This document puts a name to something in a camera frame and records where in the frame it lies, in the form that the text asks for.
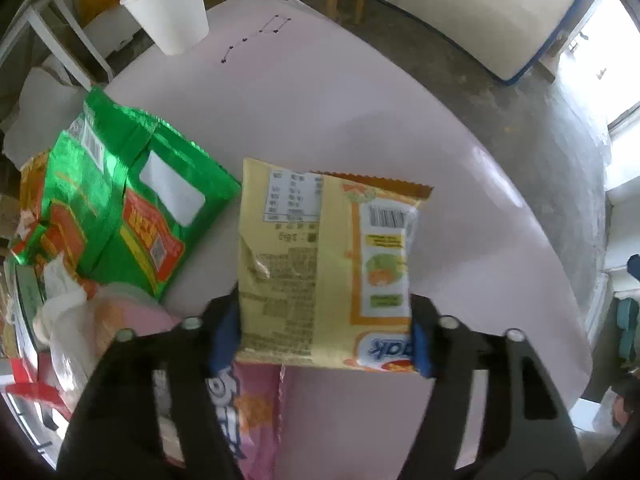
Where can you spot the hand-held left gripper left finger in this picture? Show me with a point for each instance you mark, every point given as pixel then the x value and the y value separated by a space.
pixel 225 340

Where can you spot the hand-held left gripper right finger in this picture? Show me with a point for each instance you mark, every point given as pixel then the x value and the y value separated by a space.
pixel 420 350

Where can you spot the pink snack packet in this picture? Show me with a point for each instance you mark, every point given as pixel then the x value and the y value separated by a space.
pixel 255 410

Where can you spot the yellow snack packet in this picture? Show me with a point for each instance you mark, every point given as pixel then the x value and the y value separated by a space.
pixel 310 270

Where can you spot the large green snack packet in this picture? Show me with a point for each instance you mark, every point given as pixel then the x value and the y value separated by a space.
pixel 115 200

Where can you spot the red wrapper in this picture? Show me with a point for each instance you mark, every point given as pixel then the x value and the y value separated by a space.
pixel 30 390

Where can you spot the white plastic bag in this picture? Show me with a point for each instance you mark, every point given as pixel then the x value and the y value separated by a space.
pixel 45 100

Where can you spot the white paper cup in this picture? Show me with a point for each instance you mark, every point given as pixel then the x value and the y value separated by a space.
pixel 170 10

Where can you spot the white mattress with blue edge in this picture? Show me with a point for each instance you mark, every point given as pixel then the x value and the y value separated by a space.
pixel 475 10

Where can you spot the white frame desk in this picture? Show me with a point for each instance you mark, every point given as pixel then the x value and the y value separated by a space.
pixel 85 42

